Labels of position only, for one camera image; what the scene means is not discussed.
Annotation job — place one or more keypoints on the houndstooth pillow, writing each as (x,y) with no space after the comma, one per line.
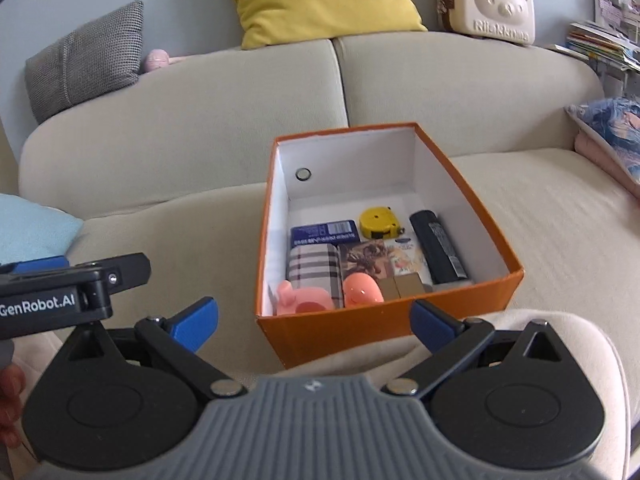
(85,55)

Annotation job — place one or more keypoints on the orange cardboard box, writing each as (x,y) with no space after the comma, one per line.
(325,335)

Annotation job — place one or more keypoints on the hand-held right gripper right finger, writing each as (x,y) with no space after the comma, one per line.
(432,327)

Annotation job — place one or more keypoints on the blue printed pillow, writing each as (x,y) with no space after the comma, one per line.
(610,125)

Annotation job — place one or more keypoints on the card pack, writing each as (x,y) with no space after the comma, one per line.
(362,260)

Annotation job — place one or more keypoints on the pink cushion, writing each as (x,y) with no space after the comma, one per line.
(590,152)

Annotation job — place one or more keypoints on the cream bear suitcase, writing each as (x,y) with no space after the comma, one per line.
(490,5)

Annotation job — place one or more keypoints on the person's left hand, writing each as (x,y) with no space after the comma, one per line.
(10,385)

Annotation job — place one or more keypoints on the beige sofa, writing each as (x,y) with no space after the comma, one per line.
(200,110)

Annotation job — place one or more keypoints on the blue packet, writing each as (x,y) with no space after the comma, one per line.
(325,234)

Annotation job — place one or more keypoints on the light blue pillow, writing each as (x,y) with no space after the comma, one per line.
(30,230)

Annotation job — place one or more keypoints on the plaid case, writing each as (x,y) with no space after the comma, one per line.
(312,266)

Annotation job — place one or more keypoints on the yellow tape measure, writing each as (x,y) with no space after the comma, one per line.
(377,221)

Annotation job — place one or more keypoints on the pink plastic toy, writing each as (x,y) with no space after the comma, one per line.
(295,300)

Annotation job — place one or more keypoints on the black tube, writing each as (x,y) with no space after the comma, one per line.
(437,245)

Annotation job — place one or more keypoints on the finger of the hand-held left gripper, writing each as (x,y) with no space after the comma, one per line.
(130,270)
(40,265)

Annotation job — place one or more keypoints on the person's left leg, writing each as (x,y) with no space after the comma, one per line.
(42,347)

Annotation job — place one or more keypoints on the person's leg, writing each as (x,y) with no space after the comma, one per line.
(550,330)
(42,347)

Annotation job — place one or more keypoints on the white hand cream tube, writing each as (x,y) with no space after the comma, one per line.
(407,260)

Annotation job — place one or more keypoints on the pink plush toy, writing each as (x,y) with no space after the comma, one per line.
(157,60)

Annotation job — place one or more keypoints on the person's right leg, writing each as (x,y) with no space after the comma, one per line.
(550,330)

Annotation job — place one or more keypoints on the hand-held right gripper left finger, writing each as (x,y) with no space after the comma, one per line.
(192,324)

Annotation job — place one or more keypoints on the brown cardboard box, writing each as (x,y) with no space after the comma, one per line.
(405,287)

